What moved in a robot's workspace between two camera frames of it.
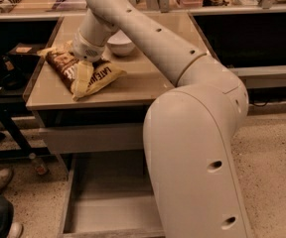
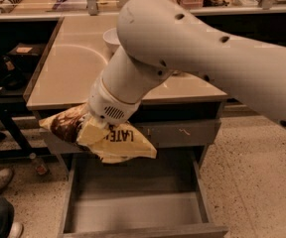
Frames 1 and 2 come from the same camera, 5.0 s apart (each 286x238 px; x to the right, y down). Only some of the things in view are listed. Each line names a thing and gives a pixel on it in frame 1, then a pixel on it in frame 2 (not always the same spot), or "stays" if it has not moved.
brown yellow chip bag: [79, 76] → [123, 143]
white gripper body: [85, 51] → [107, 103]
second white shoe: [15, 230] stays
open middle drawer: [110, 195] stays
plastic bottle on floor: [40, 167] stays
